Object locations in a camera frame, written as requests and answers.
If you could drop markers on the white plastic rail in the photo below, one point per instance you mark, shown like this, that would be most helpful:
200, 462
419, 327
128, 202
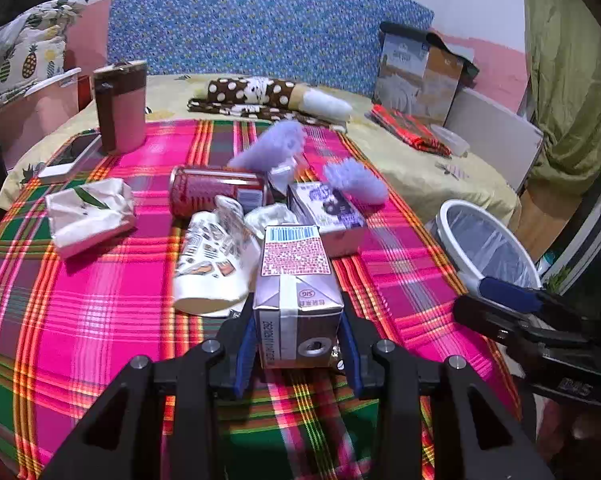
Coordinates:
55, 79

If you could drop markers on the pink storage cabinet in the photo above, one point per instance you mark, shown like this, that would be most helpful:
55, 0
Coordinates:
30, 115

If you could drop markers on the blue floral mattress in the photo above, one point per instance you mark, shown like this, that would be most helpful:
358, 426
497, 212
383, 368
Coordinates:
260, 20

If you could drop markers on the white-rimmed bin with plastic liner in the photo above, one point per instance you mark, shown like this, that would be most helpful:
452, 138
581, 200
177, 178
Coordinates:
490, 245

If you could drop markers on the red drink can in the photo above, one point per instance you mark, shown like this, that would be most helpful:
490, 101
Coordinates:
210, 190

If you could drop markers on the white plush roll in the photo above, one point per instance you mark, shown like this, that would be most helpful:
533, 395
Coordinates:
328, 104

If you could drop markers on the pineapple print quilt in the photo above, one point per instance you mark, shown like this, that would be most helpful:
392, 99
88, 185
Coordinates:
25, 55

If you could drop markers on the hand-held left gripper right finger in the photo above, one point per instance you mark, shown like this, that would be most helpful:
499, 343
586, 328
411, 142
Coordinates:
353, 360

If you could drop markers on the yellow pineapple bedsheet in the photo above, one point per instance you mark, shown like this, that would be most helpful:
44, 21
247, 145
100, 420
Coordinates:
430, 180

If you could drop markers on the brown polka dot cloth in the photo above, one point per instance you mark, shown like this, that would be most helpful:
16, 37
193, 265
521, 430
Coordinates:
245, 92

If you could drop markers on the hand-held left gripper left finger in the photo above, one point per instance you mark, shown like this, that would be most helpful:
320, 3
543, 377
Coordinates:
242, 360

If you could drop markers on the green curtain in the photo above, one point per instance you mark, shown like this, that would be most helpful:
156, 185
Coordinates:
565, 60

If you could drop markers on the purple milk carton pink label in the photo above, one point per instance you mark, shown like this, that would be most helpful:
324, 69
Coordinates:
293, 280

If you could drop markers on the crumpled white plastic wrapper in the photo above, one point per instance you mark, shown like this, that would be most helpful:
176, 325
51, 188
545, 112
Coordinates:
273, 217

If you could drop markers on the white smartphone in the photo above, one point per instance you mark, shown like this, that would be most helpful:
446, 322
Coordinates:
75, 152

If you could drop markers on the crumpled leaf-print paper pack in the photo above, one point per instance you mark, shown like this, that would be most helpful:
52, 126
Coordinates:
88, 215

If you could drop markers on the crushed printed paper cup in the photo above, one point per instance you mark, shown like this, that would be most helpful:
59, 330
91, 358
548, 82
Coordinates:
210, 265

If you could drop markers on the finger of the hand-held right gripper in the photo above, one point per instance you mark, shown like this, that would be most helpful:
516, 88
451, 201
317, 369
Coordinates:
485, 317
510, 292

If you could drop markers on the purple milk carton cartoon print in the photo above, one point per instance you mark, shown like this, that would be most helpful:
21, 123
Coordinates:
325, 210

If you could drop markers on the red plaid cloth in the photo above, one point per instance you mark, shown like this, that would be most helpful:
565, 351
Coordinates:
410, 130

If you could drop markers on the printed cardboard box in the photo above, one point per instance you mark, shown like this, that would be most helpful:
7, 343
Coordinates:
410, 77

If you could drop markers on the white flat board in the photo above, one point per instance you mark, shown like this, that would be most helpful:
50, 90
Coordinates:
495, 135

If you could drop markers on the pink plaid blanket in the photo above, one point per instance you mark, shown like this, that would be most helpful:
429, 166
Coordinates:
105, 310

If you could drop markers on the clear plastic container lid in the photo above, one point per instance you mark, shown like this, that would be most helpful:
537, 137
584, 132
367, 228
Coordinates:
455, 141

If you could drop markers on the pink tumbler with brown lid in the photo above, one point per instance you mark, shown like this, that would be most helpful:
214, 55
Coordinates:
123, 110

